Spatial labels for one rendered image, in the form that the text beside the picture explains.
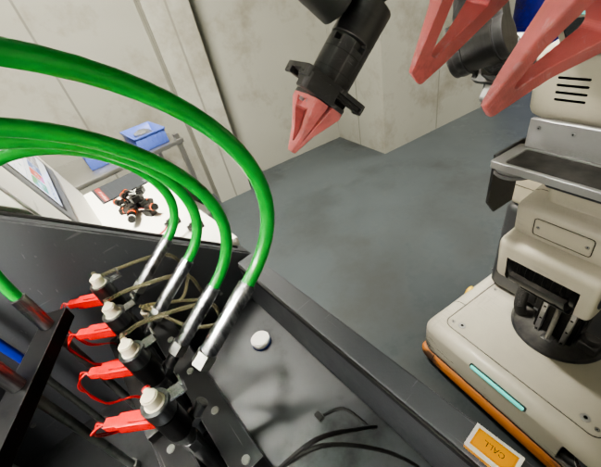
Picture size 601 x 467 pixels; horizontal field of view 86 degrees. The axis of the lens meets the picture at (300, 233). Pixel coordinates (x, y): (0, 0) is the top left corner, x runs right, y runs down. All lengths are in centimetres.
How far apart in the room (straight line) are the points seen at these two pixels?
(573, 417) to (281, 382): 92
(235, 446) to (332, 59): 48
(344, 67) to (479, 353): 111
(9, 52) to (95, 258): 43
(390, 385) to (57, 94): 277
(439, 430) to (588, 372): 98
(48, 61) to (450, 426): 50
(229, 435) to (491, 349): 106
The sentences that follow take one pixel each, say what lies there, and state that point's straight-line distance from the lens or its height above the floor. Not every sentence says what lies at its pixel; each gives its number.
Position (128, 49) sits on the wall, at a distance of 291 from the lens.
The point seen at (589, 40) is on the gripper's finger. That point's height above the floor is 135.
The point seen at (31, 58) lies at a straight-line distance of 23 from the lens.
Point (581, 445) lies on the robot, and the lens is 130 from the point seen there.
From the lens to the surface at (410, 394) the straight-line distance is 50.
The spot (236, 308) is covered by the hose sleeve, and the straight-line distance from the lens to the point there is 33.
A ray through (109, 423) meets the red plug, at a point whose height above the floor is 109.
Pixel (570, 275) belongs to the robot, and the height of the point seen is 79.
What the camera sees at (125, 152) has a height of 131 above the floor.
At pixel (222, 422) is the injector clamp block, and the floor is 98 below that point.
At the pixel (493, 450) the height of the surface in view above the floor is 96.
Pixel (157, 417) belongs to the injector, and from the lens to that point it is 37.
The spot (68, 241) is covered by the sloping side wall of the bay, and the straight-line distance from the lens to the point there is 60.
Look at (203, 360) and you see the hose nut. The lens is 35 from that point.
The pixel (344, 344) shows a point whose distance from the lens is 53.
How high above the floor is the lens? 140
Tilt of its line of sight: 37 degrees down
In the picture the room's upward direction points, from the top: 14 degrees counter-clockwise
